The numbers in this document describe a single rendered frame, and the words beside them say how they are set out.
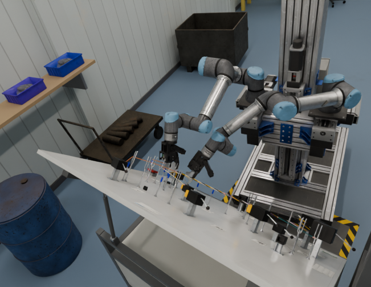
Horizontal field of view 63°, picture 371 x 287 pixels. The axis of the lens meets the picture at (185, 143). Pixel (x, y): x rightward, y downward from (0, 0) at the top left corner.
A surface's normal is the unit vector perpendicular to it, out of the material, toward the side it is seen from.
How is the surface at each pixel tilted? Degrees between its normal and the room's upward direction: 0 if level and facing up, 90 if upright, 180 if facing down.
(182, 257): 0
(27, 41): 90
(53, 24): 90
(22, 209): 0
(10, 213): 0
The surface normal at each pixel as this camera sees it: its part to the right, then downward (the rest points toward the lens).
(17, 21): 0.88, 0.18
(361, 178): -0.15, -0.76
